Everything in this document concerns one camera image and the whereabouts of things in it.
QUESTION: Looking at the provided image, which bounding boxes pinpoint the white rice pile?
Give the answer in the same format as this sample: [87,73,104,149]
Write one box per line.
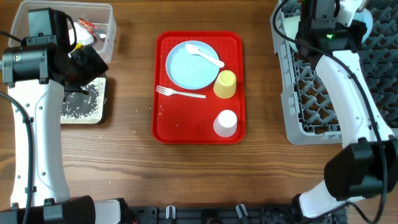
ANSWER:
[60,77,106,121]

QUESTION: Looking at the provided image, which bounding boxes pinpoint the white plastic fork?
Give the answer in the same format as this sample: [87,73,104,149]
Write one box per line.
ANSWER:
[155,85,206,99]

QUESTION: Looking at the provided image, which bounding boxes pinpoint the white plastic cup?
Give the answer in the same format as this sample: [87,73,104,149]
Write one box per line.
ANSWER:
[213,110,238,138]

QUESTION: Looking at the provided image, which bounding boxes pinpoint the light blue bowl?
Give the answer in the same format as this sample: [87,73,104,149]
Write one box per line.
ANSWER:
[353,9,373,44]

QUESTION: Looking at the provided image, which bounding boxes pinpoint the yellow plastic cup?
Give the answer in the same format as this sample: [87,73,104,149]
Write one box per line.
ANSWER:
[213,70,237,99]

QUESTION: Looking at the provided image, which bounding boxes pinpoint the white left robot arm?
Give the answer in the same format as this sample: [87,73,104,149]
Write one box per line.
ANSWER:
[1,44,129,223]

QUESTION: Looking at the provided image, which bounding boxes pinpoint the grey dishwasher rack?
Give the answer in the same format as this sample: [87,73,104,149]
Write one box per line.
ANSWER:
[271,1,397,145]

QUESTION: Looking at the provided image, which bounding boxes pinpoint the black tray bin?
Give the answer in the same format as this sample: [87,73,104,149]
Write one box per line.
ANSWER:
[58,72,109,126]

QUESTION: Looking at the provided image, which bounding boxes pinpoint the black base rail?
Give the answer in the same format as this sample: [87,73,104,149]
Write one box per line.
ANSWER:
[124,203,348,224]

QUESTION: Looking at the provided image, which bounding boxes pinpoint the mint green bowl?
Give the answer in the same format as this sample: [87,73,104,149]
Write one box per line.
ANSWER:
[283,16,300,40]

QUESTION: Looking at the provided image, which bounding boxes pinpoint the light blue plate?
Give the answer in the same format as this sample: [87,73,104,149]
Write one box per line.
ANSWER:
[165,40,220,90]

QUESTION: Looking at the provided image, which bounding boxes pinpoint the white napkin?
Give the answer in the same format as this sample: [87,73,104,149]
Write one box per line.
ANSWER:
[68,22,94,45]

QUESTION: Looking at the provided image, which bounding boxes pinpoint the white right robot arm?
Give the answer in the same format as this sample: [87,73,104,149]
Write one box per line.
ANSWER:
[295,1,397,219]

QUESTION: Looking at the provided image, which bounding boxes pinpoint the clear plastic bin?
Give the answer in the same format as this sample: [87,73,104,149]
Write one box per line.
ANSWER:
[9,1,117,63]

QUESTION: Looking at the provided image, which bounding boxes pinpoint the yellow wrapper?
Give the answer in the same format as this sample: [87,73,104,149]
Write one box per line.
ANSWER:
[74,43,83,50]

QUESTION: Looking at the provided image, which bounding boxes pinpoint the red snack wrapper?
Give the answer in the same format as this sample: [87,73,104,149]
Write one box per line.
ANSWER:
[78,18,106,39]

